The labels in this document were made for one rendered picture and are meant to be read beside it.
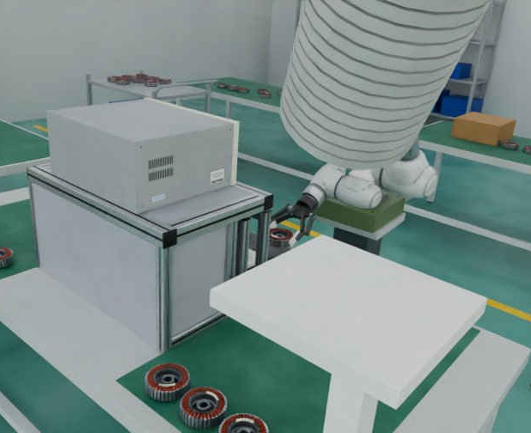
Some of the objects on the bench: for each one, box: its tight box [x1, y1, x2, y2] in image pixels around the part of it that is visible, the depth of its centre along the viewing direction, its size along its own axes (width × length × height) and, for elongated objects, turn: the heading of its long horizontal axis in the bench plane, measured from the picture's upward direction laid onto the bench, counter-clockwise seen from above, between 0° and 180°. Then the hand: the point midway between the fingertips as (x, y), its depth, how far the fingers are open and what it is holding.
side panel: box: [27, 180, 41, 270], centre depth 191 cm, size 28×3×32 cm, turn 130°
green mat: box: [0, 198, 37, 283], centre depth 228 cm, size 94×61×1 cm, turn 130°
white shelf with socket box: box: [210, 235, 487, 433], centre depth 105 cm, size 35×37×46 cm
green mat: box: [115, 316, 480, 433], centre depth 154 cm, size 94×61×1 cm, turn 130°
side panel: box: [156, 221, 238, 353], centre depth 154 cm, size 28×3×32 cm, turn 130°
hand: (279, 236), depth 205 cm, fingers closed on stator, 11 cm apart
